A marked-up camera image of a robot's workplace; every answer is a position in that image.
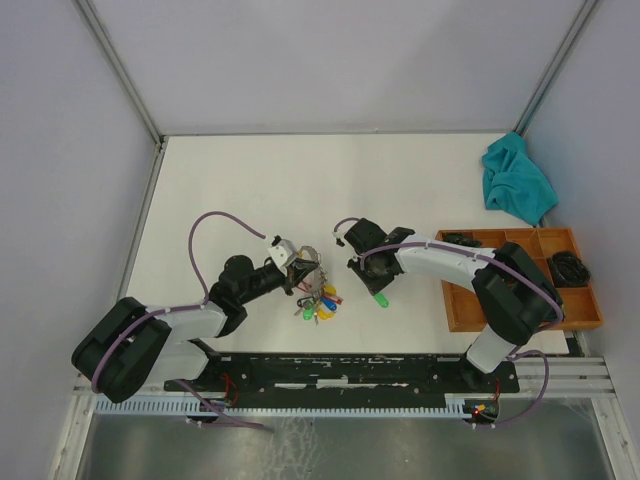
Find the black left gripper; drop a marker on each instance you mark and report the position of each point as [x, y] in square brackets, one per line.
[296, 273]

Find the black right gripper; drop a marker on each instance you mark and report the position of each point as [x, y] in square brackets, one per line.
[374, 285]

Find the green key tag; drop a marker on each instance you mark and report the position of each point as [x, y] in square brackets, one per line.
[381, 300]

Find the metal keyring with coloured keys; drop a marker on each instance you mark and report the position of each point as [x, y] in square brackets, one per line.
[319, 301]

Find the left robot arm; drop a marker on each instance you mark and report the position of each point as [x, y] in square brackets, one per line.
[134, 345]

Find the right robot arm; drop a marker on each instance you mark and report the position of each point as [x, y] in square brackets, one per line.
[516, 298]

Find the teal cloth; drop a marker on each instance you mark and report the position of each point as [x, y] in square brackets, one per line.
[512, 183]

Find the wooden compartment tray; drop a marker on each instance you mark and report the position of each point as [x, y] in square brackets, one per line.
[555, 252]

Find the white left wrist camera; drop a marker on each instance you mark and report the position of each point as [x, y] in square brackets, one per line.
[282, 252]

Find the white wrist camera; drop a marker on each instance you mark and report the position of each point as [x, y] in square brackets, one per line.
[339, 238]
[282, 252]

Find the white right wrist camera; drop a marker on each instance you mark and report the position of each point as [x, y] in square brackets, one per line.
[339, 238]

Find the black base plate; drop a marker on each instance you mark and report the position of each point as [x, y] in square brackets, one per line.
[430, 373]

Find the grey cable duct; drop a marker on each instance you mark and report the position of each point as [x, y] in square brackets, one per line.
[188, 405]

